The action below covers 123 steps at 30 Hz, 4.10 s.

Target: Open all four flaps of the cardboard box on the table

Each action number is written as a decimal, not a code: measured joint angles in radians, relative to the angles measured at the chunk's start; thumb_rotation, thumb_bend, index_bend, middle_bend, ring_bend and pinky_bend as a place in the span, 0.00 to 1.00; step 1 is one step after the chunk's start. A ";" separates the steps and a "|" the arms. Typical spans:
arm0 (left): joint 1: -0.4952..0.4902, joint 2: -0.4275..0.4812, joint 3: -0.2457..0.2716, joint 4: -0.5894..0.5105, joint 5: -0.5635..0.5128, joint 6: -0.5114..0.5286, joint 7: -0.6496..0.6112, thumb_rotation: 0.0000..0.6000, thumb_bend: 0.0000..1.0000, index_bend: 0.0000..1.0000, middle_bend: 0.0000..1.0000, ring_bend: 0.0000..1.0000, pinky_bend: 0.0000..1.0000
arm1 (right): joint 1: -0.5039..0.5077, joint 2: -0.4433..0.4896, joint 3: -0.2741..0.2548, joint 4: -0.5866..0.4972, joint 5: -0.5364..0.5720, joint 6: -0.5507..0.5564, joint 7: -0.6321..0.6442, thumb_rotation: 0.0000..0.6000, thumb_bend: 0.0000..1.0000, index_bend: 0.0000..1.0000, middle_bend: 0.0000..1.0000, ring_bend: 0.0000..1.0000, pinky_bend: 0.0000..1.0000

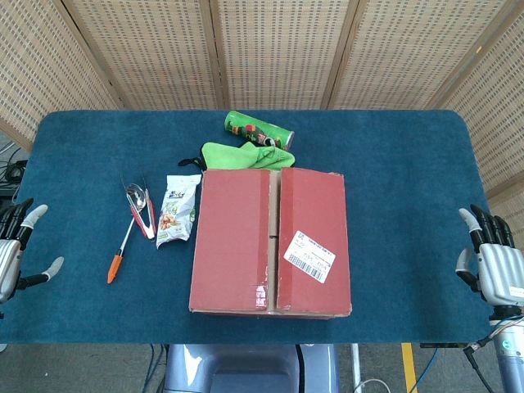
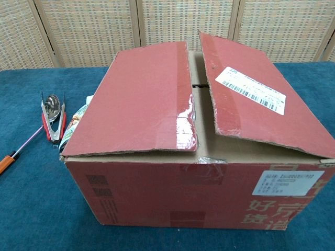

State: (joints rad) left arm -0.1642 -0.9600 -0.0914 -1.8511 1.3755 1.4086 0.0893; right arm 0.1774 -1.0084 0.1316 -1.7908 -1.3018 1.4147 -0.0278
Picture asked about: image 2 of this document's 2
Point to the blue carpet table cover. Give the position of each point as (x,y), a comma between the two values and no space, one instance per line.
(39,209)

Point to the metal spoon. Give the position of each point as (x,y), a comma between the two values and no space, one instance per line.
(51,104)

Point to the red cardboard box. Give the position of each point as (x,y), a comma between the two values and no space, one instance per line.
(157,196)

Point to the woven wooden folding screen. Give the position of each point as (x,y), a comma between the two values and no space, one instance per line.
(91,31)

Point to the colourful printed snack bag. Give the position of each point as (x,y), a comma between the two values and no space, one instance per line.
(74,123)

